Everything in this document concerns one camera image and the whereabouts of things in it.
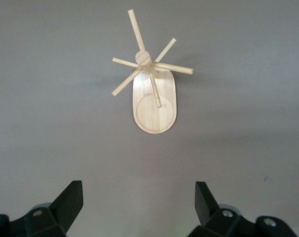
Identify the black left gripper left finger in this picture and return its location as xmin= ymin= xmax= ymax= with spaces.
xmin=0 ymin=180 xmax=85 ymax=237

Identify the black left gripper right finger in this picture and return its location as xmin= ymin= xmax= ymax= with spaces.
xmin=188 ymin=181 xmax=299 ymax=237

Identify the wooden cup rack tree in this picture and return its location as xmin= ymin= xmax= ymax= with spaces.
xmin=111 ymin=9 xmax=194 ymax=135

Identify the paper table cover sheet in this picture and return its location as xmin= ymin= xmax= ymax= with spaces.
xmin=0 ymin=0 xmax=299 ymax=237

